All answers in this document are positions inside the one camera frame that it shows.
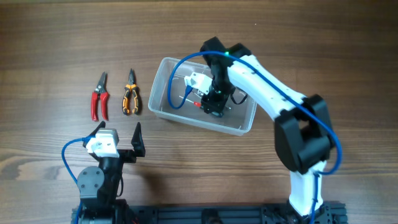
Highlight clear plastic container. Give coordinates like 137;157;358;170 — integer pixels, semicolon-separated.
148;57;257;136

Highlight orange black pliers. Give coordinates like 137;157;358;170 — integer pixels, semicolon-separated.
122;68;141;115

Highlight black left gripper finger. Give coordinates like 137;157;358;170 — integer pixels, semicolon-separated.
131;122;146;157
83;121;106;147

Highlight red handled snips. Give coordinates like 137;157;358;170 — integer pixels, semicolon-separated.
90;72;109;121

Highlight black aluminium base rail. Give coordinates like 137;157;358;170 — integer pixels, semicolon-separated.
71;202;348;224

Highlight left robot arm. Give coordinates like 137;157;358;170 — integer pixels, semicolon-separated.
71;121;146;224

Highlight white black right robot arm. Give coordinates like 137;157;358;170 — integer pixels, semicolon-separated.
200;37;335;217

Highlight green handled screwdriver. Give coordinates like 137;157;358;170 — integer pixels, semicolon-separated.
211;111;223;118

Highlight black red precision screwdriver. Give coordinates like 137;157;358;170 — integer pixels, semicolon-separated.
180;96;201;108

